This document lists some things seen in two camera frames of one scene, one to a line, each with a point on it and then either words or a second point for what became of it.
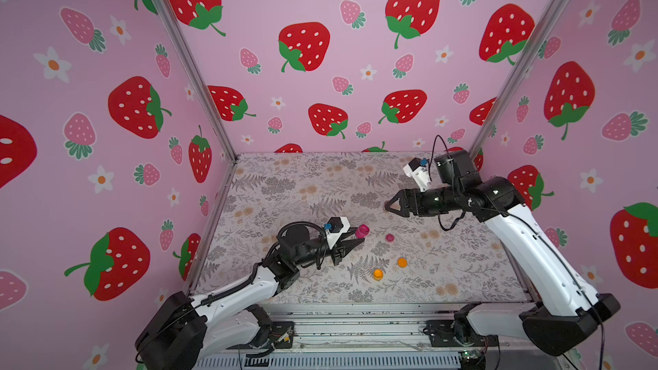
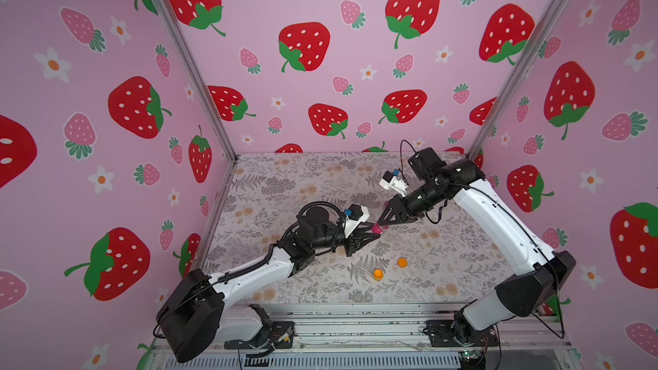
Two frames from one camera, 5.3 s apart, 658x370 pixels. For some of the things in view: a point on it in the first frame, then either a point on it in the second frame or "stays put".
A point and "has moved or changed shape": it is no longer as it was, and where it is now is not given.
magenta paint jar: (362, 231) has moved or changed shape
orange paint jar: (378, 274) stays put
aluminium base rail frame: (369, 337) stays put
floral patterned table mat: (403, 258) stays put
